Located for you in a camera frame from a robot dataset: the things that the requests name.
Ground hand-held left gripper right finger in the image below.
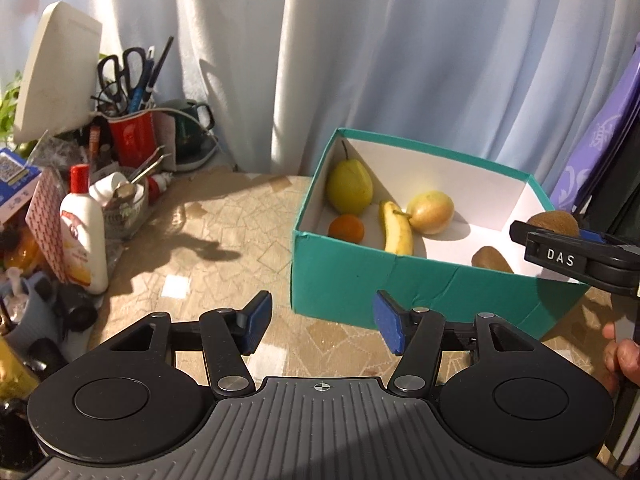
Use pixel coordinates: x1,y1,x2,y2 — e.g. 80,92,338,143
373,290,534,397

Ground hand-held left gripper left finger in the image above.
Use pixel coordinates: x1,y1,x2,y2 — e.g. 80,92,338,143
106,290,274,401

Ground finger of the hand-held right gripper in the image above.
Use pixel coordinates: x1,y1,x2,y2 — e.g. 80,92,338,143
579,230,640,251
510,220,640,293

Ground brown kiwi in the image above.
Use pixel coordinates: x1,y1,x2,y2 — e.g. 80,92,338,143
527,211,581,239
472,246,515,275

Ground teal cardboard box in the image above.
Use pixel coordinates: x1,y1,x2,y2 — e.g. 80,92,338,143
291,128,591,341

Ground yellow banana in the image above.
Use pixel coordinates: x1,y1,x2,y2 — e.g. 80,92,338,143
378,200,415,256

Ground orange mandarin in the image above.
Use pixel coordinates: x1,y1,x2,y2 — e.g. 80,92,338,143
328,214,366,243

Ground yellow apple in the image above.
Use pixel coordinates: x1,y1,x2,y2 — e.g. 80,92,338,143
406,190,456,235

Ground green pear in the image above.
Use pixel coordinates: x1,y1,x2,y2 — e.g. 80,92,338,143
326,140,374,214

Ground person's right hand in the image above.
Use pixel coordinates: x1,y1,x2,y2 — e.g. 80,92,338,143
602,322,640,390

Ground purple patterned board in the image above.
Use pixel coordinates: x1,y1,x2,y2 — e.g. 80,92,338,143
550,30,640,216

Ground red and white tube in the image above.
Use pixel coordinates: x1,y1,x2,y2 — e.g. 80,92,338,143
147,171,176,205

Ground black round object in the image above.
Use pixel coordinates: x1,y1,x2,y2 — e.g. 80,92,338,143
60,285,98,331

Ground metal tweezers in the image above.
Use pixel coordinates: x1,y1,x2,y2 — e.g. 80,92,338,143
129,146,166,185

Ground white bottle with red cap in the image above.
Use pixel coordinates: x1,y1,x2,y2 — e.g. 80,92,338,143
60,165,109,295

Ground dark green kettle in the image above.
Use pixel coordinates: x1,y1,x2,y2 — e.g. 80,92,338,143
160,100,218,171

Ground white cap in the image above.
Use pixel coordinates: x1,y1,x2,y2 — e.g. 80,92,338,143
89,172,128,206

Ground pink card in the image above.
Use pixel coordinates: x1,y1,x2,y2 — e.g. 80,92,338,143
152,110,178,171

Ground red pen holder cup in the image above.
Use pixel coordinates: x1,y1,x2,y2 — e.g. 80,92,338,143
107,109,156,168

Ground blue-grey mug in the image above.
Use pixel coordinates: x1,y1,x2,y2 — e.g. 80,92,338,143
0,280,56,361

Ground red patterned card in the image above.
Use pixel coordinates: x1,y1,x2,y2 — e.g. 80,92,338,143
25,167,71,283

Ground orange object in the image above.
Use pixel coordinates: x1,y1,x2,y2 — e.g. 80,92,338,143
5,232,43,271

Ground yellow packet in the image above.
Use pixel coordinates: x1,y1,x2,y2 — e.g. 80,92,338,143
0,337,41,401

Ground blue pen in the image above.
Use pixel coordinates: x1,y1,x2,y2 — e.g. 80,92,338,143
127,46,156,113

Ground black pen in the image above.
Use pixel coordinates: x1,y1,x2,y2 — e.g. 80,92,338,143
150,36,175,92

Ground blue printed box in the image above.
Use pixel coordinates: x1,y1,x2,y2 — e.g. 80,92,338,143
0,147,43,226

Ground black scissors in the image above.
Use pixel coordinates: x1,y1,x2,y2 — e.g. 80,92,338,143
96,47,146,103

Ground pale blue curtain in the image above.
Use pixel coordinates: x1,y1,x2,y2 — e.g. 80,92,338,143
0,0,640,181

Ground white flat router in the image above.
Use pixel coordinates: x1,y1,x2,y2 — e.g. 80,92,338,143
12,1,103,143

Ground green plant leaves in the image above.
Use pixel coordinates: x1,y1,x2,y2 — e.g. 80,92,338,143
0,72,23,156

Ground white cable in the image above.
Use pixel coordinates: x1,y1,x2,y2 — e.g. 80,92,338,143
92,104,238,171

